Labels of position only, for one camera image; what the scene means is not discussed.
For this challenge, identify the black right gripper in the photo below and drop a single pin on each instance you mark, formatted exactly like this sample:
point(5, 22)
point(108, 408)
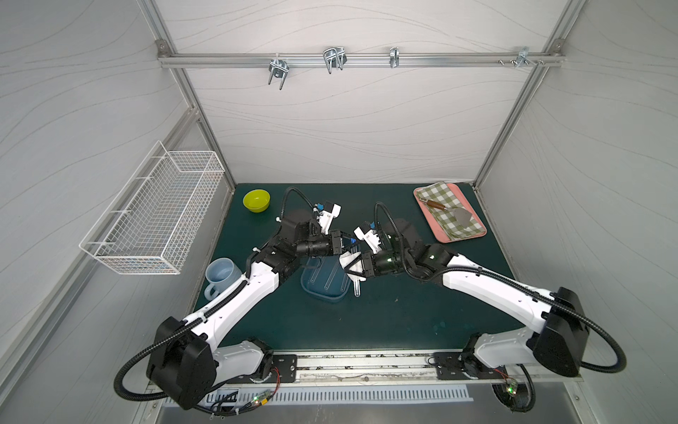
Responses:
point(365, 263)

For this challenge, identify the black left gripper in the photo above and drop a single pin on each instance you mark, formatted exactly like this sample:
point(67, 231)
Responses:
point(336, 242)

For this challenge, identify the white gauze wipe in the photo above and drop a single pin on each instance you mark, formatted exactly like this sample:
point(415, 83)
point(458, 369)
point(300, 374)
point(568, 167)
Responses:
point(352, 265)

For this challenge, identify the blue capped test tube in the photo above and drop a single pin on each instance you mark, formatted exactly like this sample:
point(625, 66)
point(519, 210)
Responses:
point(315, 270)

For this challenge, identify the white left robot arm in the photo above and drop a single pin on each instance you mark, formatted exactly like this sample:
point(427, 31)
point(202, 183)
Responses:
point(189, 361)

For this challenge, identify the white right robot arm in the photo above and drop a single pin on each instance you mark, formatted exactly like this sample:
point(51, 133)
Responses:
point(548, 336)

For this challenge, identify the blue plastic tub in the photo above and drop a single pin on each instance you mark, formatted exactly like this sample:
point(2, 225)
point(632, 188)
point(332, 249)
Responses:
point(324, 279)

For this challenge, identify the yellow green bowl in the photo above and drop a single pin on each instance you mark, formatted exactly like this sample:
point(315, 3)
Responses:
point(257, 200)

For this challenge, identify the green white checkered cloth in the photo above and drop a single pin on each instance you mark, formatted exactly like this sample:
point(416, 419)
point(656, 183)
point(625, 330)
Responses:
point(451, 211)

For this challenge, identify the pink plastic tray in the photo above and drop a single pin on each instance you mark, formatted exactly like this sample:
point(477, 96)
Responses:
point(450, 212)

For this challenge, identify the light blue mug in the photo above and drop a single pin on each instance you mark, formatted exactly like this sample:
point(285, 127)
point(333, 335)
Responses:
point(220, 274)

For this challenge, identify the metal clamp hook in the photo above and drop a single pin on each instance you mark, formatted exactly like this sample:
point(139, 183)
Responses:
point(394, 58)
point(278, 69)
point(523, 59)
point(334, 58)

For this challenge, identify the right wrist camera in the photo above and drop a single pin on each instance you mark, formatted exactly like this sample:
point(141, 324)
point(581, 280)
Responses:
point(367, 233)

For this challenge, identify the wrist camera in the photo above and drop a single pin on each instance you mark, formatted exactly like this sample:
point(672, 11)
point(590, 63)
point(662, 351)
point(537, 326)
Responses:
point(326, 212)
point(367, 233)

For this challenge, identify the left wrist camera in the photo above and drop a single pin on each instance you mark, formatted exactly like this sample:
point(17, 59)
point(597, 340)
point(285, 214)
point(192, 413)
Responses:
point(326, 212)

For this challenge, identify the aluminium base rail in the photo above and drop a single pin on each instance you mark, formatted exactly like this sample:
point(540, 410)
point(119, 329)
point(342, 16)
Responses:
point(365, 368)

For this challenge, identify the wooden handled metal spatula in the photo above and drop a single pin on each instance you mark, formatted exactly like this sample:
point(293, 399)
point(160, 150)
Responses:
point(462, 215)

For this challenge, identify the white wire basket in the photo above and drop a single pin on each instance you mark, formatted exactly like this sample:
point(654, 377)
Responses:
point(150, 226)

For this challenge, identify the aluminium cross rail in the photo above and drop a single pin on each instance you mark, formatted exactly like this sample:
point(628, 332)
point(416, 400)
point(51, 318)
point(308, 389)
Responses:
point(354, 60)

